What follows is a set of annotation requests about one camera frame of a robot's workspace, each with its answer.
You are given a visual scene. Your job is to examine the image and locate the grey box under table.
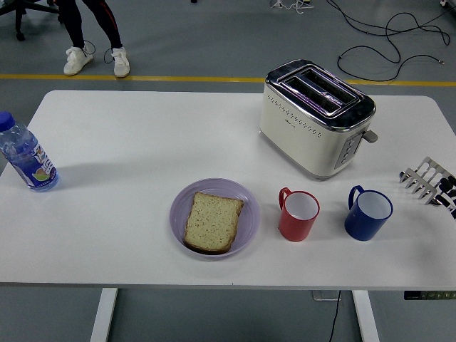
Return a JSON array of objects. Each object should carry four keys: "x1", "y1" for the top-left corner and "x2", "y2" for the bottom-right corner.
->
[{"x1": 312, "y1": 290, "x2": 342, "y2": 302}]

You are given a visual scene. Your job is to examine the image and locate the black cable under table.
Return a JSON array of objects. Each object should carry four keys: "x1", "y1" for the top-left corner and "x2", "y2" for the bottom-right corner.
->
[{"x1": 327, "y1": 290, "x2": 342, "y2": 342}]

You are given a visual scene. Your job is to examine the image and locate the white floor cables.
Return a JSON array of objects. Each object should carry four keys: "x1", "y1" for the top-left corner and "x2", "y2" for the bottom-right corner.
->
[{"x1": 269, "y1": 0, "x2": 314, "y2": 15}]

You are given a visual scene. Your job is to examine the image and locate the bread slice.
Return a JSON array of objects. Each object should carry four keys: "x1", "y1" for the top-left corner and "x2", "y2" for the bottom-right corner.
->
[{"x1": 182, "y1": 191, "x2": 245, "y2": 255}]

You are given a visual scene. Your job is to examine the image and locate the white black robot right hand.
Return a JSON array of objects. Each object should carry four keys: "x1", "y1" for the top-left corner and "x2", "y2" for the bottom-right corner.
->
[{"x1": 435, "y1": 177, "x2": 456, "y2": 219}]

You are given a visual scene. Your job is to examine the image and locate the lilac plate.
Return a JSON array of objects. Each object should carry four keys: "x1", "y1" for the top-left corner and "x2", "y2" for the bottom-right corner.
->
[{"x1": 169, "y1": 177, "x2": 261, "y2": 262}]

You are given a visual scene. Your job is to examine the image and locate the blue enamel cup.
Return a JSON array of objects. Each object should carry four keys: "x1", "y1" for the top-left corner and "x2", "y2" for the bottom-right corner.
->
[{"x1": 344, "y1": 185, "x2": 394, "y2": 242}]

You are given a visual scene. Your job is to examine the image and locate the black office chair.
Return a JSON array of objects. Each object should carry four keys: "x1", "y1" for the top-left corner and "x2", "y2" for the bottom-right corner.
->
[{"x1": 0, "y1": 0, "x2": 63, "y2": 41}]

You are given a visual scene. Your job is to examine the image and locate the red enamel cup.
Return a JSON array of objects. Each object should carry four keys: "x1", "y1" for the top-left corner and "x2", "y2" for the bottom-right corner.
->
[{"x1": 278, "y1": 187, "x2": 321, "y2": 242}]

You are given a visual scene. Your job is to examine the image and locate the person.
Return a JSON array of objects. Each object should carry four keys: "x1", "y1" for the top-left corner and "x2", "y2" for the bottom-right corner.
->
[{"x1": 56, "y1": 0, "x2": 131, "y2": 78}]

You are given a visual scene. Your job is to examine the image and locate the black floor cable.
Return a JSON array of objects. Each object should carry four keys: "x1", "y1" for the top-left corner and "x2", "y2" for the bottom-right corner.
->
[
  {"x1": 337, "y1": 45, "x2": 445, "y2": 82},
  {"x1": 326, "y1": 0, "x2": 456, "y2": 47}
]

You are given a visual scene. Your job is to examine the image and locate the black desk control panel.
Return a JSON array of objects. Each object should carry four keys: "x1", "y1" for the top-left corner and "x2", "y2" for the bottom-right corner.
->
[{"x1": 403, "y1": 290, "x2": 456, "y2": 301}]

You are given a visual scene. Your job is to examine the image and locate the cream chrome toaster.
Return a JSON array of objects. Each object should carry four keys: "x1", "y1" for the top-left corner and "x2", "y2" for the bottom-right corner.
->
[{"x1": 259, "y1": 58, "x2": 379, "y2": 182}]

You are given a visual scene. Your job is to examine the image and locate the clear blue-capped drink bottle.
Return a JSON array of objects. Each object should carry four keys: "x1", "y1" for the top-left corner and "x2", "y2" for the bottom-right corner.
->
[{"x1": 0, "y1": 110, "x2": 60, "y2": 193}]

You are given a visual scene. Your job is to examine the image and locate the metal toast rack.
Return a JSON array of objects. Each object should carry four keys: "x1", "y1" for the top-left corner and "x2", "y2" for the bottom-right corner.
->
[{"x1": 398, "y1": 156, "x2": 456, "y2": 207}]

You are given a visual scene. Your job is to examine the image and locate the white table leg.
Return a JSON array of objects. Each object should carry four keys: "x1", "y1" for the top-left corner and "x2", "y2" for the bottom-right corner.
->
[
  {"x1": 89, "y1": 287, "x2": 119, "y2": 342},
  {"x1": 352, "y1": 290, "x2": 380, "y2": 342}
]

